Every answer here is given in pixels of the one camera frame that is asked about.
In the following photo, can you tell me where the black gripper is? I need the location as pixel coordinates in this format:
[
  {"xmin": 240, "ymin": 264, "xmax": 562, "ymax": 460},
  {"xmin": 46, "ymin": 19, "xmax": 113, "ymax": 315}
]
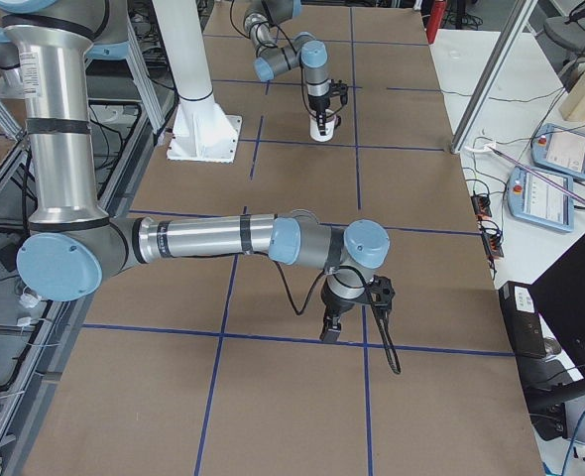
[
  {"xmin": 319, "ymin": 275, "xmax": 362, "ymax": 342},
  {"xmin": 307, "ymin": 91, "xmax": 330, "ymax": 136}
]

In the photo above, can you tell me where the white smiley face mug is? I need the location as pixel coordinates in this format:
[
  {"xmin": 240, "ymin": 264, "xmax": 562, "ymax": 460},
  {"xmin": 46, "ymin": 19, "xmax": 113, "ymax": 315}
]
[{"xmin": 309, "ymin": 115, "xmax": 341, "ymax": 143}]

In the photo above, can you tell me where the red fire extinguisher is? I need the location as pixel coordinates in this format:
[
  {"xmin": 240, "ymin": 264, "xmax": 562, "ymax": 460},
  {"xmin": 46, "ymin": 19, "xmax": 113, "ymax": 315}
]
[{"xmin": 425, "ymin": 0, "xmax": 447, "ymax": 45}]

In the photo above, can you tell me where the far orange black connector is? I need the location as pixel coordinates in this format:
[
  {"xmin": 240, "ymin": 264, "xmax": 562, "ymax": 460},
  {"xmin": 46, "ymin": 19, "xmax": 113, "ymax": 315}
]
[{"xmin": 471, "ymin": 193, "xmax": 492, "ymax": 219}]

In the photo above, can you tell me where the orange black connector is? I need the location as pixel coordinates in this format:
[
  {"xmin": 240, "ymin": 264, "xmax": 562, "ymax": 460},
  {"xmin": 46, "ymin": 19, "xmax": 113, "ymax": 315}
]
[
  {"xmin": 481, "ymin": 229, "xmax": 504, "ymax": 260},
  {"xmin": 471, "ymin": 193, "xmax": 492, "ymax": 219}
]

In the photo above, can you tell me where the near orange black connector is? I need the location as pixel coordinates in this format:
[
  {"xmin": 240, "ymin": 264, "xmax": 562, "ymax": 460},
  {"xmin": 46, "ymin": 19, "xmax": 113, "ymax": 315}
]
[{"xmin": 481, "ymin": 229, "xmax": 504, "ymax": 260}]

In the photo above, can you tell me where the black box with label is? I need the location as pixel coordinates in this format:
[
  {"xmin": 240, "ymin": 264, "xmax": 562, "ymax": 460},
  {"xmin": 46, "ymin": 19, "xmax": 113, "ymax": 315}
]
[{"xmin": 498, "ymin": 281, "xmax": 562, "ymax": 359}]

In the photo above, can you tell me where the near blue teach pendant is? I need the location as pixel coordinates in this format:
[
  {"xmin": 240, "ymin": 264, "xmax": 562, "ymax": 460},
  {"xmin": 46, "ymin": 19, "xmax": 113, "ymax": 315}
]
[{"xmin": 506, "ymin": 167, "xmax": 574, "ymax": 233}]

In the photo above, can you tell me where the blue teach pendant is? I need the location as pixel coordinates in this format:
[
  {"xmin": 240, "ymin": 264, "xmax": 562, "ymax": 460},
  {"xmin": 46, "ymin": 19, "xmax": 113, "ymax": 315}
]
[
  {"xmin": 506, "ymin": 167, "xmax": 574, "ymax": 233},
  {"xmin": 531, "ymin": 123, "xmax": 585, "ymax": 181}
]

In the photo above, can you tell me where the far blue teach pendant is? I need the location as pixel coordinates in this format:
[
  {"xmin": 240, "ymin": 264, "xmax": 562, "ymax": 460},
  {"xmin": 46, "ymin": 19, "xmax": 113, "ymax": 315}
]
[{"xmin": 531, "ymin": 123, "xmax": 585, "ymax": 181}]

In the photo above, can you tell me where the black laptop computer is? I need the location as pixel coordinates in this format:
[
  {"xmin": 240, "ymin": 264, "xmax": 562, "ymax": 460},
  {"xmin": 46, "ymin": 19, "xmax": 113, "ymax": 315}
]
[{"xmin": 526, "ymin": 233, "xmax": 585, "ymax": 413}]

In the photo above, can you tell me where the grey office chair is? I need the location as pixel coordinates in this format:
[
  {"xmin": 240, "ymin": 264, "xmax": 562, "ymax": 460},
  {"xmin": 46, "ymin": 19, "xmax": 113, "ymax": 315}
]
[{"xmin": 543, "ymin": 1, "xmax": 585, "ymax": 56}]

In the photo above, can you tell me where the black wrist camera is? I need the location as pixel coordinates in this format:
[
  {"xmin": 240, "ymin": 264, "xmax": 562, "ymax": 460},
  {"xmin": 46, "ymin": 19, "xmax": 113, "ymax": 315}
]
[
  {"xmin": 330, "ymin": 80, "xmax": 349, "ymax": 106},
  {"xmin": 369, "ymin": 275, "xmax": 396, "ymax": 312}
]

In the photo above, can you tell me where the white camera stand pedestal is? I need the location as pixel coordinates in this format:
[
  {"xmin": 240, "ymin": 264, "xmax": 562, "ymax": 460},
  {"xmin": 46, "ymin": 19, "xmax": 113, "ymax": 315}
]
[{"xmin": 153, "ymin": 0, "xmax": 242, "ymax": 164}]

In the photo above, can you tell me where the aluminium frame post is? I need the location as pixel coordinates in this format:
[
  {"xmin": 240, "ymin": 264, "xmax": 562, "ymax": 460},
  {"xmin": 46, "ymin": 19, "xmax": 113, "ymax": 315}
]
[{"xmin": 450, "ymin": 0, "xmax": 538, "ymax": 154}]

